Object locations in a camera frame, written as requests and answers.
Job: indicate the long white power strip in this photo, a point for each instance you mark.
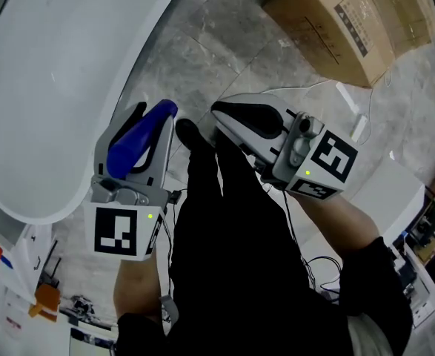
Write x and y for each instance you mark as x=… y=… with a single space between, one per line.
x=347 y=96

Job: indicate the white and dark green bathtub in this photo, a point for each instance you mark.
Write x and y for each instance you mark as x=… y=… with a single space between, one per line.
x=46 y=87

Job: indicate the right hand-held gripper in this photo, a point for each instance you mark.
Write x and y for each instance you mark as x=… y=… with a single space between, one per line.
x=295 y=158

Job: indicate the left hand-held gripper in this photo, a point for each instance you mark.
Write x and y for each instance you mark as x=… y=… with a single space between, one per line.
x=128 y=198

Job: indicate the white counter block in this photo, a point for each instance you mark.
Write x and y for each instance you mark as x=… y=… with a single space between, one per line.
x=387 y=198

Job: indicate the black metal stool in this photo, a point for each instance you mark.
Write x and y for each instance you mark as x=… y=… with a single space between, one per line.
x=52 y=265

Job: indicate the person's left forearm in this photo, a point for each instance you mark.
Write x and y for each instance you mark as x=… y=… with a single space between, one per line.
x=137 y=287

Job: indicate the light taped cardboard box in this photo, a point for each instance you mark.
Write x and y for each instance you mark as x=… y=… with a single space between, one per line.
x=410 y=9

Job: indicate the person's right forearm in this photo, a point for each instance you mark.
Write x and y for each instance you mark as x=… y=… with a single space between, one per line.
x=339 y=221

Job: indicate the black debris pile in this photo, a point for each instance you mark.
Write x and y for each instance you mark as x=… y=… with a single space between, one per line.
x=82 y=305

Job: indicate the blue object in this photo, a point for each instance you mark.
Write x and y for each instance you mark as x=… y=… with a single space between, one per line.
x=139 y=139

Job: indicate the person's body in black clothing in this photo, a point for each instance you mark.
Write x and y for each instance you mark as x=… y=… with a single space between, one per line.
x=239 y=265

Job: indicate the cluttered storage shelf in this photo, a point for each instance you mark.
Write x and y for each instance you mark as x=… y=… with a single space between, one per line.
x=430 y=258

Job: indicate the light cardboard box with label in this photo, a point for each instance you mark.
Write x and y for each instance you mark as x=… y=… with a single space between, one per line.
x=324 y=32

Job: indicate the orange cloth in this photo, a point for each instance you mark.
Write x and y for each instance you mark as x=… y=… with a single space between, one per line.
x=46 y=300

